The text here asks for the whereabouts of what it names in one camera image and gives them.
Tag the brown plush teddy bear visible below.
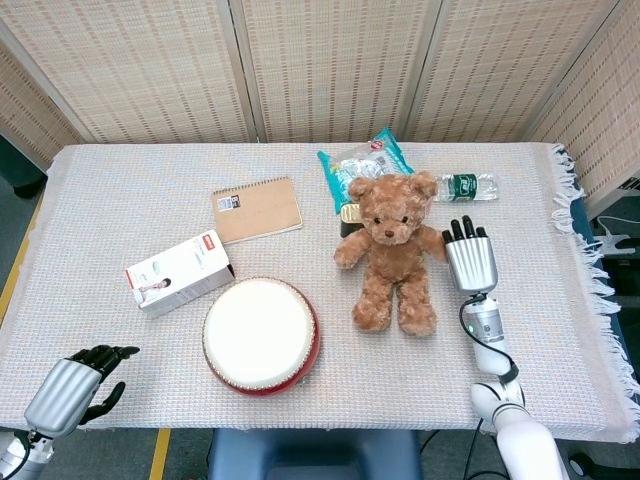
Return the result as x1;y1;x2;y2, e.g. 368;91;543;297
333;171;448;337

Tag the white cable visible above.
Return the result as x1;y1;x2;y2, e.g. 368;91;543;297
592;215;640;255

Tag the white cardboard product box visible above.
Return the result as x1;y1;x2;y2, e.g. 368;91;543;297
124;229;237;319

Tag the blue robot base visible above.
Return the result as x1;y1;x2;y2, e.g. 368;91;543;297
206;428;424;480

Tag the clear plastic water bottle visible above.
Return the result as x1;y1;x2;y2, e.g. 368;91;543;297
433;172;501;204

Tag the small gold and black box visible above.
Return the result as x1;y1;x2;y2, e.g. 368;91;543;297
338;201;364;240

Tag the teal snack bag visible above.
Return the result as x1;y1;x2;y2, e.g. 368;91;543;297
316;127;415;215

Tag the red drum with white skin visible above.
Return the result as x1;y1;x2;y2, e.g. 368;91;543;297
201;277;321;398

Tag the woven fringed tablecloth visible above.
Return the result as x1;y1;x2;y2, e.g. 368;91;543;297
0;142;640;444

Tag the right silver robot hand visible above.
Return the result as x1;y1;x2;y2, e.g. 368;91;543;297
441;215;501;293

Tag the brown spiral notebook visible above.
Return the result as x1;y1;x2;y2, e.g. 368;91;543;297
211;175;304;246

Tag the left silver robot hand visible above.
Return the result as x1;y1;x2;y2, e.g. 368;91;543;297
23;343;141;439

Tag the bamboo folding screen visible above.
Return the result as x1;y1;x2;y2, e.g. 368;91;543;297
0;0;640;215

